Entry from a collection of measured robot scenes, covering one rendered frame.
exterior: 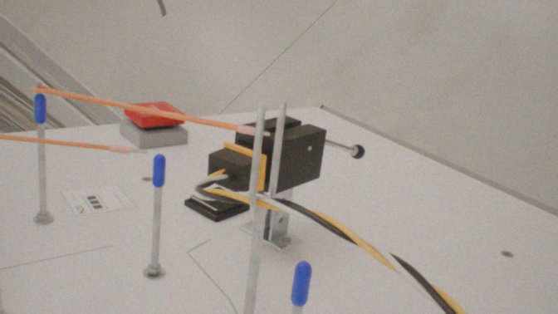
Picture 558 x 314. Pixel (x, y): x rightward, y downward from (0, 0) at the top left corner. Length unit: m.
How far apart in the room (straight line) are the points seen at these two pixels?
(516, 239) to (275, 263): 0.22
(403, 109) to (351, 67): 0.35
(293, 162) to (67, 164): 0.25
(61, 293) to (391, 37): 1.99
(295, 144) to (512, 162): 1.37
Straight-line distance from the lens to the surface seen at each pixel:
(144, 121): 0.61
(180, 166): 0.58
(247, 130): 0.37
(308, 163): 0.43
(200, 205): 0.49
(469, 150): 1.81
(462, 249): 0.50
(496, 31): 2.10
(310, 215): 0.28
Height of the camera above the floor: 1.41
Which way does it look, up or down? 41 degrees down
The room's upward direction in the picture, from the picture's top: 43 degrees counter-clockwise
